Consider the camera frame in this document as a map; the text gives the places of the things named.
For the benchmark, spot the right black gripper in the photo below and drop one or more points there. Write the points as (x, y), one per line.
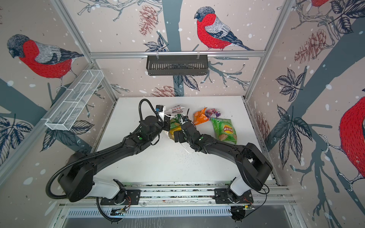
(181, 135)

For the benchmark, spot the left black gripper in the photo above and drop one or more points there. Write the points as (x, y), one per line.
(166, 120)

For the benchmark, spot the yellow snack packet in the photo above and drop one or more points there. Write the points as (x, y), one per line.
(171, 133)

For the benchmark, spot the white printed paper bag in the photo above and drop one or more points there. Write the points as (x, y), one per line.
(173, 111)

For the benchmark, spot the orange snack packet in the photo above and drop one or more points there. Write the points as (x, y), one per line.
(200, 117)

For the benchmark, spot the purple candy packet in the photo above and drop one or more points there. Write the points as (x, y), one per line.
(212, 113)

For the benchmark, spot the green chips bag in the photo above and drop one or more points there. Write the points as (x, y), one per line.
(224, 130)

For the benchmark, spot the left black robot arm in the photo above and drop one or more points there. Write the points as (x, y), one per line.
(78, 178)

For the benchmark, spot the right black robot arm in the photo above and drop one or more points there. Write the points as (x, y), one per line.
(253, 166)

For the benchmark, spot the green white snack packet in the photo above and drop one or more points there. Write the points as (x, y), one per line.
(176, 120)

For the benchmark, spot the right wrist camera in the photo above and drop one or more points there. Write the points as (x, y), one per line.
(185, 119)

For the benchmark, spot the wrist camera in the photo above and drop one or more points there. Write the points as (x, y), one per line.
(185, 119)
(160, 109)

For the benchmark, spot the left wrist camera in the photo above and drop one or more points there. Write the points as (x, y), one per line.
(160, 109)

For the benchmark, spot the aluminium mounting rail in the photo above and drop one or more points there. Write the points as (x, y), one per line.
(201, 194)

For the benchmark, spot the black hanging wire basket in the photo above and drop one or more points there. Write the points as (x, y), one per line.
(177, 65)

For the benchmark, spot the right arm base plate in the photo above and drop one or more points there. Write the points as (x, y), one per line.
(227, 196)

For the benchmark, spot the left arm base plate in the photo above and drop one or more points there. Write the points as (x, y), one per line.
(126, 197)

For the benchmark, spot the white mesh wall basket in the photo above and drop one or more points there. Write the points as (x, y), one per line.
(76, 99)

